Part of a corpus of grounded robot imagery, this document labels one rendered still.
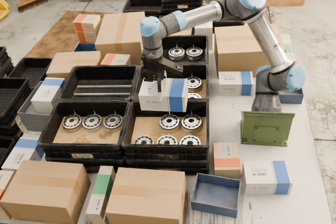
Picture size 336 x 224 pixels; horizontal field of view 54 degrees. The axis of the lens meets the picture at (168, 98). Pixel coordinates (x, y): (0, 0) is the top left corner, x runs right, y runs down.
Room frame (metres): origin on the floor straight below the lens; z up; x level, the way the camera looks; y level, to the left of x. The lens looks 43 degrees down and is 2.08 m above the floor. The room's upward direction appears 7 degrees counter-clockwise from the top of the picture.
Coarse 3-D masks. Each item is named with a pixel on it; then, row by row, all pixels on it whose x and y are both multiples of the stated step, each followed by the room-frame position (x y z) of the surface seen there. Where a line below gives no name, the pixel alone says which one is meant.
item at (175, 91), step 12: (144, 84) 1.13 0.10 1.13; (168, 84) 1.11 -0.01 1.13; (180, 84) 1.10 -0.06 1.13; (144, 96) 1.06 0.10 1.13; (156, 96) 1.05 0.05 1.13; (168, 96) 1.04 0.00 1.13; (180, 96) 1.03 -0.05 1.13; (144, 108) 1.06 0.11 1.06; (156, 108) 1.05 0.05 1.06; (168, 108) 1.04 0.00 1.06; (180, 108) 1.03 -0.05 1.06
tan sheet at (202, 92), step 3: (204, 81) 1.46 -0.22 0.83; (204, 84) 1.43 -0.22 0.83; (201, 87) 1.41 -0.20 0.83; (204, 87) 1.41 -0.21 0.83; (198, 90) 1.39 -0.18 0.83; (201, 90) 1.38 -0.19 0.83; (204, 90) 1.38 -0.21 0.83; (198, 93) 1.36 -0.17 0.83; (201, 93) 1.36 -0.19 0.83; (204, 93) 1.36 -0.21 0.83; (201, 96) 1.34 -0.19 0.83; (204, 96) 1.33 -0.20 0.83
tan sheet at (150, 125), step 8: (136, 120) 1.21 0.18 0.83; (144, 120) 1.20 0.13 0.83; (152, 120) 1.20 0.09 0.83; (136, 128) 1.15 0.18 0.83; (144, 128) 1.15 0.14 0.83; (152, 128) 1.14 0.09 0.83; (136, 136) 1.10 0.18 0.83; (152, 136) 1.09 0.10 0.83; (160, 136) 1.08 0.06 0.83; (176, 136) 1.07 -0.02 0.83; (184, 136) 1.07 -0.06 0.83; (200, 136) 1.05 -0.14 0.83
